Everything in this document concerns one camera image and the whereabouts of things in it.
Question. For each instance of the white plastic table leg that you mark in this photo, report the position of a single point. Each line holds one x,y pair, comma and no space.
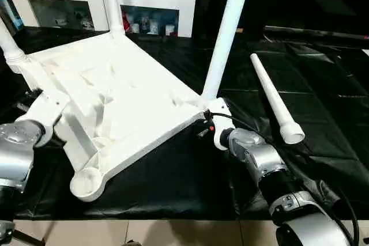
113,7
271,90
8,44
225,33

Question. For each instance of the white plastic table top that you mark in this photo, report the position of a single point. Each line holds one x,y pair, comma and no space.
115,84

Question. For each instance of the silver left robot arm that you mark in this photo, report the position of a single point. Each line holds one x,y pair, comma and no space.
14,156

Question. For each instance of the black mat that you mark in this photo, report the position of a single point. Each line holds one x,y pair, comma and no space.
187,177

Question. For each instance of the brown round object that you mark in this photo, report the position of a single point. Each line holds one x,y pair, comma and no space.
132,243

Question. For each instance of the white sheet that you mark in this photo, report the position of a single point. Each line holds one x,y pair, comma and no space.
366,52

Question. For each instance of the dark metal stand leg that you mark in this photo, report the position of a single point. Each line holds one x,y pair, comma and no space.
29,236

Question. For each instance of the light blue box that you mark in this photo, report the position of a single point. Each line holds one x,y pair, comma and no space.
11,7

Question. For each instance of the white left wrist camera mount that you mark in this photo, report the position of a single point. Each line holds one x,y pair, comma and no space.
43,107

